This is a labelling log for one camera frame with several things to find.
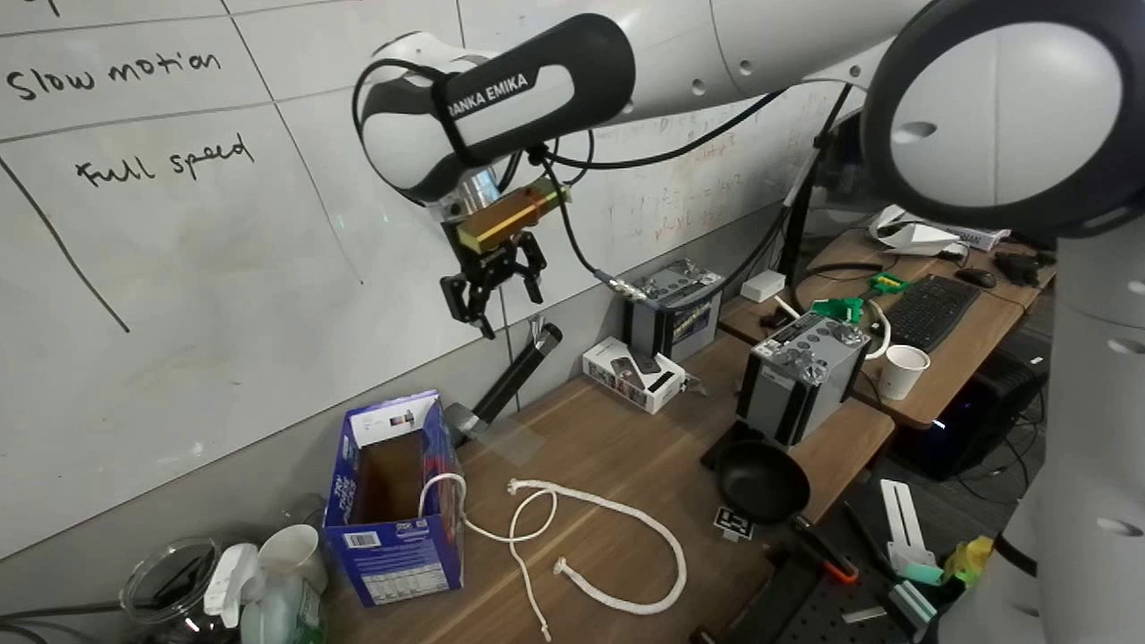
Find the small white product box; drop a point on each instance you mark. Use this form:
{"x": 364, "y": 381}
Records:
{"x": 618, "y": 369}

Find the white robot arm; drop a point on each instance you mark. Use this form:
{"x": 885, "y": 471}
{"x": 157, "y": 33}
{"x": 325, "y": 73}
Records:
{"x": 983, "y": 112}

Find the black frying pan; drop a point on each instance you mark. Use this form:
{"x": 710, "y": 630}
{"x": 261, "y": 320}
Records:
{"x": 755, "y": 477}

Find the black cylindrical handle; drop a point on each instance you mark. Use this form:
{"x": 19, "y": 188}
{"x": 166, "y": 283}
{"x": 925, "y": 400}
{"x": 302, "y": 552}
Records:
{"x": 508, "y": 381}

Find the black keyboard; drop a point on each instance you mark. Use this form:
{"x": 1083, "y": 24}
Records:
{"x": 933, "y": 309}

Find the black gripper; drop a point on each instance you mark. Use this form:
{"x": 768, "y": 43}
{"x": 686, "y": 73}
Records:
{"x": 486, "y": 268}

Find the blue cardboard box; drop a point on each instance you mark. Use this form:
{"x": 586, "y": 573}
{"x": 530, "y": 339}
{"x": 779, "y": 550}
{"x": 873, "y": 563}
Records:
{"x": 388, "y": 519}

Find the grey battery box near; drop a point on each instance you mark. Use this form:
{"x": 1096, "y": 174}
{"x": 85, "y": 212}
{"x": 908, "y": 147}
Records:
{"x": 801, "y": 378}

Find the grey battery box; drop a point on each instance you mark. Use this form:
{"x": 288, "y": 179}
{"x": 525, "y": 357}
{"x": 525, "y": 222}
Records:
{"x": 678, "y": 314}
{"x": 801, "y": 378}

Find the white paper cup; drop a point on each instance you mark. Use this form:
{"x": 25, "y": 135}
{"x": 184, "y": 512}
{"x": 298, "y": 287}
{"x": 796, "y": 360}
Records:
{"x": 904, "y": 369}

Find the grey battery box far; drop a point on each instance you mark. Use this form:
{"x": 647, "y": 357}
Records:
{"x": 678, "y": 314}

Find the clear glass jar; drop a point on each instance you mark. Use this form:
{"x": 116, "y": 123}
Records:
{"x": 161, "y": 600}

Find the green spray bottle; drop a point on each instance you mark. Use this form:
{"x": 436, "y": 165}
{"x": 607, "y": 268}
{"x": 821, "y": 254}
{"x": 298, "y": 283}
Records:
{"x": 269, "y": 593}

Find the clear tape patch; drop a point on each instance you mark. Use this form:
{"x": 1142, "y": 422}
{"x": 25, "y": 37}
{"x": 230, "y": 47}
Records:
{"x": 487, "y": 437}

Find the orange handled pliers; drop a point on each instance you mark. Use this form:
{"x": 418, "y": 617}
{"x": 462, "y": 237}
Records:
{"x": 823, "y": 552}

